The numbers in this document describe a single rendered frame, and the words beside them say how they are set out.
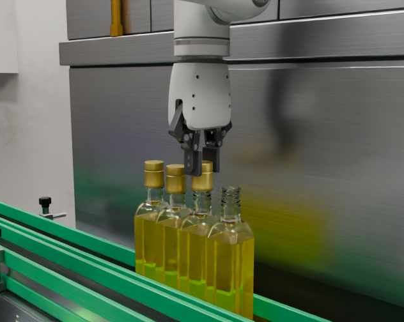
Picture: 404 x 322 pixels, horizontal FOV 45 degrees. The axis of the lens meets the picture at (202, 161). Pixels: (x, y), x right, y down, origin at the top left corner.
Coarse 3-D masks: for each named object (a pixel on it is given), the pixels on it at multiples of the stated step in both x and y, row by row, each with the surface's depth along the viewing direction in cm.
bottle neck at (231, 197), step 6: (228, 186) 75; (222, 192) 73; (228, 192) 73; (234, 192) 72; (222, 198) 73; (228, 198) 73; (234, 198) 73; (240, 198) 74; (222, 204) 74; (228, 204) 73; (234, 204) 73; (240, 204) 74; (222, 210) 74; (228, 210) 73; (234, 210) 73; (222, 216) 74; (228, 216) 73; (234, 216) 73
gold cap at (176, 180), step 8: (168, 168) 80; (176, 168) 80; (168, 176) 80; (176, 176) 80; (184, 176) 80; (168, 184) 80; (176, 184) 80; (184, 184) 81; (168, 192) 81; (176, 192) 80; (184, 192) 81
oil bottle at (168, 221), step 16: (176, 208) 81; (160, 224) 81; (176, 224) 79; (160, 240) 82; (176, 240) 80; (160, 256) 82; (176, 256) 80; (160, 272) 83; (176, 272) 80; (176, 288) 81
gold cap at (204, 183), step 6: (204, 162) 76; (210, 162) 76; (204, 168) 76; (210, 168) 76; (204, 174) 76; (210, 174) 76; (192, 180) 77; (198, 180) 76; (204, 180) 76; (210, 180) 76; (192, 186) 77; (198, 186) 76; (204, 186) 76; (210, 186) 77
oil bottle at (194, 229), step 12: (192, 216) 77; (204, 216) 77; (216, 216) 78; (180, 228) 78; (192, 228) 76; (204, 228) 76; (180, 240) 79; (192, 240) 77; (204, 240) 75; (180, 252) 79; (192, 252) 77; (204, 252) 76; (180, 264) 79; (192, 264) 77; (204, 264) 76; (180, 276) 80; (192, 276) 78; (204, 276) 76; (180, 288) 80; (192, 288) 78; (204, 288) 77; (204, 300) 77
